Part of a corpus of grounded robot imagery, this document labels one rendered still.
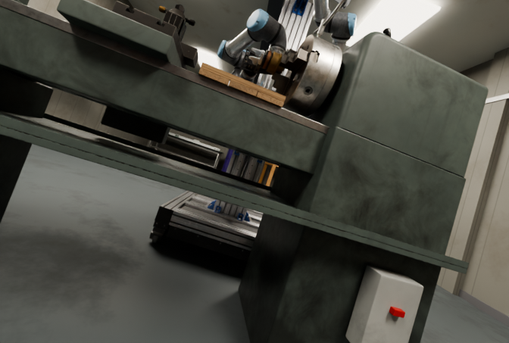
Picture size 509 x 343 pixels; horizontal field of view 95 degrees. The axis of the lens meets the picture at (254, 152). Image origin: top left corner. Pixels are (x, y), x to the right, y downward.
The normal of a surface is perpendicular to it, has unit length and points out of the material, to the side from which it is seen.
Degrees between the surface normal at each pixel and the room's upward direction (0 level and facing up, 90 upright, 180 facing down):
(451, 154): 90
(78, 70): 90
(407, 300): 90
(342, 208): 90
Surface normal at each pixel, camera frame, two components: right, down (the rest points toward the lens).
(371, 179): 0.20, 0.00
